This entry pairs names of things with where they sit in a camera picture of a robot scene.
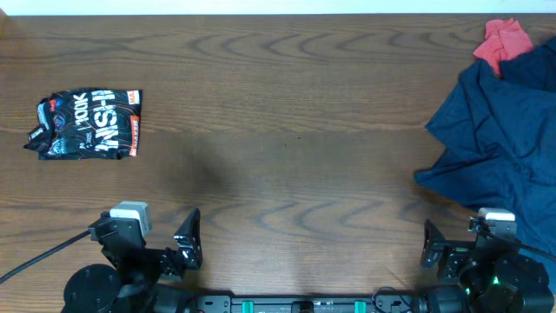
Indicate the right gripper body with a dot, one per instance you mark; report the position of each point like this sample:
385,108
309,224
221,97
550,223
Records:
459,266

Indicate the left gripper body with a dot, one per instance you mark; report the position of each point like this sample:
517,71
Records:
158,262

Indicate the black patterned cycling jersey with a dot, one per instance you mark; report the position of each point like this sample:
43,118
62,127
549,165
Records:
87,123

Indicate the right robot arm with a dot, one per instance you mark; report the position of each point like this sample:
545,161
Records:
487,275

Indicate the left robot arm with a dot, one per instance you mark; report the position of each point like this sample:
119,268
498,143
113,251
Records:
130,282

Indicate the navy blue garment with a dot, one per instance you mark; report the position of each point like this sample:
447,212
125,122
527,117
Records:
499,137

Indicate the red cloth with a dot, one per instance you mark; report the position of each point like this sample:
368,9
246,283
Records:
504,40

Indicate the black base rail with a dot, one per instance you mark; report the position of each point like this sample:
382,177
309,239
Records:
304,305

